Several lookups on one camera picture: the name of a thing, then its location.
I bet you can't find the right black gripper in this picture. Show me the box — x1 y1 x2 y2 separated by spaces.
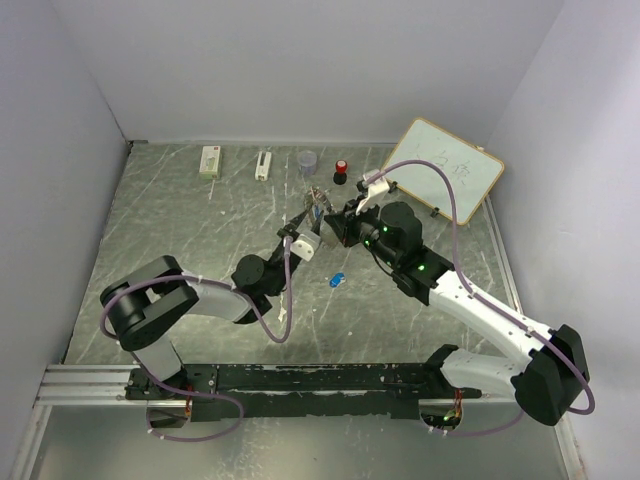
327 194 399 269

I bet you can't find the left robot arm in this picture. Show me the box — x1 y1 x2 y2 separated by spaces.
100 207 322 399

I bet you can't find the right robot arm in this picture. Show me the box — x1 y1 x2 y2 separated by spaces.
325 202 589 426

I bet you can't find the clear cup of paperclips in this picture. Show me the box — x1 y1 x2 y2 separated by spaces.
297 150 318 176

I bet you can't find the white stapler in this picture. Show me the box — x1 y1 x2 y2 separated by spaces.
254 150 272 182

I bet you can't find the green white staple box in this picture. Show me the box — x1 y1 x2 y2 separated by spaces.
199 145 221 180

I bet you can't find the yellow framed whiteboard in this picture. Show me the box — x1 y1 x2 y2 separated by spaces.
383 118 505 226

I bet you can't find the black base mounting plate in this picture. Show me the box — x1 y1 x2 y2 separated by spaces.
125 363 481 422

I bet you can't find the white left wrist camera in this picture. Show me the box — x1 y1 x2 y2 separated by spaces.
290 231 321 262

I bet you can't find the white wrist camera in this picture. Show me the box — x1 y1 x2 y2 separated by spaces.
356 170 390 215
290 231 321 262

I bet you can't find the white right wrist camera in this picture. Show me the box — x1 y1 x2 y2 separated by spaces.
356 170 390 215

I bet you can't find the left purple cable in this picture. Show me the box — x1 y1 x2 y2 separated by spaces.
99 237 296 442

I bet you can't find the aluminium rail frame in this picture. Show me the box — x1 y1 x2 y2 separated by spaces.
9 197 581 480

